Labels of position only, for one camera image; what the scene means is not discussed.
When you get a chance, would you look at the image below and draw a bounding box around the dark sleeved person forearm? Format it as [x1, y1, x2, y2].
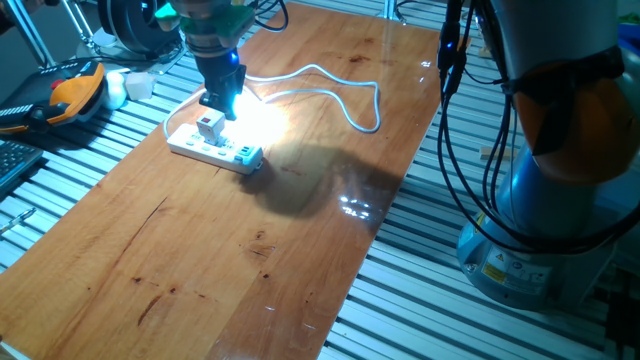
[0, 0, 31, 36]

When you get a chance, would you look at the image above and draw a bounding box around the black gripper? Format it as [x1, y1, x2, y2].
[193, 47, 248, 122]

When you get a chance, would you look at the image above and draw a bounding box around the grey metal bar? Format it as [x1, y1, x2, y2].
[3, 0, 56, 69]

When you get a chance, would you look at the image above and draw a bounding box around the pale wooden cube block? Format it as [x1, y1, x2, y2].
[124, 71, 157, 101]

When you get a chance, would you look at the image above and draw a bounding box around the small metal hand tool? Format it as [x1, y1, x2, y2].
[0, 207, 37, 236]

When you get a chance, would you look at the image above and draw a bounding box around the white rounded object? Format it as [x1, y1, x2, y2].
[102, 68, 130, 111]

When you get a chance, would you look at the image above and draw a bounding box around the white power strip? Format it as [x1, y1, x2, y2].
[166, 122, 265, 176]

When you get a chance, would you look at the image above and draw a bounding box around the black round drum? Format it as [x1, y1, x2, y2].
[97, 0, 181, 55]

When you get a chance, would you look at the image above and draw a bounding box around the white bulb holder with bulb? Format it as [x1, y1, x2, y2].
[195, 92, 289, 149]

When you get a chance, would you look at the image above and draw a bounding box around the orange and black teach pendant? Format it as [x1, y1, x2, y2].
[0, 58, 107, 135]

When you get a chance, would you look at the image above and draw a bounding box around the blue bag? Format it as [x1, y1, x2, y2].
[617, 22, 640, 54]

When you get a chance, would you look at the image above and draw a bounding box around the brown wooden board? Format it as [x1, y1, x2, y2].
[0, 2, 469, 360]

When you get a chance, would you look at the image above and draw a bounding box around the white power strip cable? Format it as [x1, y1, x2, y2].
[162, 63, 382, 140]

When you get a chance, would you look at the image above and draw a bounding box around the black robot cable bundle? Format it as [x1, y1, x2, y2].
[249, 0, 640, 256]

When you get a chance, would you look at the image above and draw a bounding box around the black keyboard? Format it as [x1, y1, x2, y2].
[0, 139, 45, 194]

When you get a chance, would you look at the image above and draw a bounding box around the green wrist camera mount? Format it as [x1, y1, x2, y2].
[153, 2, 257, 51]

